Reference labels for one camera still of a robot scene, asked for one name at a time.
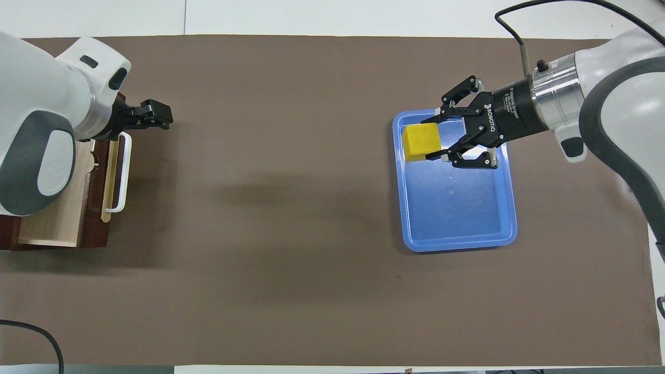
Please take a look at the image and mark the blue plastic tray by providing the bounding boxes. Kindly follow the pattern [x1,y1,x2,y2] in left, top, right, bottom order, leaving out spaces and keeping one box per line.
[392,106,518,253]

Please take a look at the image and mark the brown paper table mat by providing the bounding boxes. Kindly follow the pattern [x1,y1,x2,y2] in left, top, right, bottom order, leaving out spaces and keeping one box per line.
[0,35,656,367]

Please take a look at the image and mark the dark wooden drawer cabinet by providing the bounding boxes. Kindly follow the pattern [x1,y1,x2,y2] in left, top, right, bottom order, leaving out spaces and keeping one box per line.
[0,216,21,251]

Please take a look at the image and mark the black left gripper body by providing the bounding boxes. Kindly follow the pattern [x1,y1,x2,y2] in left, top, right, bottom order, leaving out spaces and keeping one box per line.
[107,99,139,141]

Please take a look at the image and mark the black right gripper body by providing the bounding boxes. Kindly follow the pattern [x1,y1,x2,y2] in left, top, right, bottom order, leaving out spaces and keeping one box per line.
[478,76,549,149]

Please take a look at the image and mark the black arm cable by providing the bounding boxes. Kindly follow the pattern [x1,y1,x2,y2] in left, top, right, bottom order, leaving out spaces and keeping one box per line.
[0,319,64,374]
[495,0,665,76]

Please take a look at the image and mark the yellow cube block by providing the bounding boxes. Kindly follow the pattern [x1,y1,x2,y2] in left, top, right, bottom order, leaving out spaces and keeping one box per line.
[402,123,442,162]

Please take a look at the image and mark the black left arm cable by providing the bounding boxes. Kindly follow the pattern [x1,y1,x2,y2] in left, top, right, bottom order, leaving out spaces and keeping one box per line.
[0,319,64,374]

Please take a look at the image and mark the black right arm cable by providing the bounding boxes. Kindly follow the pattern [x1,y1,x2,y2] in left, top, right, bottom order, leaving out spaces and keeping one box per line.
[495,0,665,76]

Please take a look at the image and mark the wooden drawer with white handle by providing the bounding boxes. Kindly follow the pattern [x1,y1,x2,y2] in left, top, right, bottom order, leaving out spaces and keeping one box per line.
[18,92,133,249]

